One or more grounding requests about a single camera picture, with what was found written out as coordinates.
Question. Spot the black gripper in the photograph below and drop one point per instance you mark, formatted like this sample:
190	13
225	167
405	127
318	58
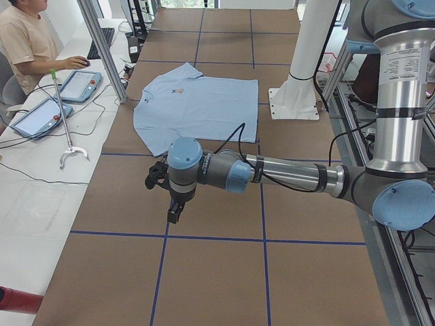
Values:
179	197

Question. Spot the reacher grabber tool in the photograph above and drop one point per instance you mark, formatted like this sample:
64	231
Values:
71	148

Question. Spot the near blue teach pendant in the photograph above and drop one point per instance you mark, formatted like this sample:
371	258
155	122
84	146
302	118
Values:
45	116

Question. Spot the white pedestal column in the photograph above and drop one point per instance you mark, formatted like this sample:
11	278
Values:
319	17

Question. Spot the white pedestal base plate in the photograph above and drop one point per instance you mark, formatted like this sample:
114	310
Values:
293	104

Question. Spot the red cylinder object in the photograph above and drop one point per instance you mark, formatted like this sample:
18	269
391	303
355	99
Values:
13	300

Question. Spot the seated person beige shirt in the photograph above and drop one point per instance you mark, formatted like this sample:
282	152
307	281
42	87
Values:
29	46

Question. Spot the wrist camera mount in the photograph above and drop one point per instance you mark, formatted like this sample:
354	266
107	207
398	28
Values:
158	175

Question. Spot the far blue teach pendant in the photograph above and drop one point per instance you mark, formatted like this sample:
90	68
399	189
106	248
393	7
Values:
79	86

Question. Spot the black power adapter box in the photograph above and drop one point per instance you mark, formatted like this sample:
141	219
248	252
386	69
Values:
134	49

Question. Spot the aluminium frame post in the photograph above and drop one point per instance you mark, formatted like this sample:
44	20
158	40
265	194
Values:
92	22

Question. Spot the light blue t-shirt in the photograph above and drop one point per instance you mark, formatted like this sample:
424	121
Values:
186	103

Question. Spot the blue teach pendant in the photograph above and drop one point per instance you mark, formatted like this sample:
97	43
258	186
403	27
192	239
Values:
45	116
79	86

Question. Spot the aluminium frame rail right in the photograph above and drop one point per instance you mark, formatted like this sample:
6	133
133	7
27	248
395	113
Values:
392	189

